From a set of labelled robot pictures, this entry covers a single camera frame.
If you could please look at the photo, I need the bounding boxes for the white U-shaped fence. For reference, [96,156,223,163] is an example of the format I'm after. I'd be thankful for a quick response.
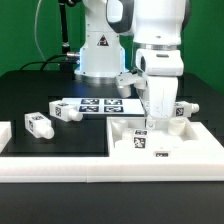
[0,121,224,184]

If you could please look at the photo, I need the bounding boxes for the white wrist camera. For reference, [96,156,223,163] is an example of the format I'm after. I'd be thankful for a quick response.
[116,73,146,98]

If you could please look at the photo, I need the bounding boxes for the white square tabletop part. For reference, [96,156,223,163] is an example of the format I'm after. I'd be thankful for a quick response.
[107,117,224,159]

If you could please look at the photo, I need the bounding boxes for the white sheet with markers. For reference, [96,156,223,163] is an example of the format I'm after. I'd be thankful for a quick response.
[62,98,144,115]

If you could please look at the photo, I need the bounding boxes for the black cables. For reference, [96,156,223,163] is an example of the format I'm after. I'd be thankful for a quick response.
[19,53,80,72]

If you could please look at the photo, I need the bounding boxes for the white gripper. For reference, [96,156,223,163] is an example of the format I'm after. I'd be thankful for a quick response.
[135,49,184,129]

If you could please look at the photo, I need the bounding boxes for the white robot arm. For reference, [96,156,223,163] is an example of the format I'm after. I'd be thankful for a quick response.
[75,0,190,130]

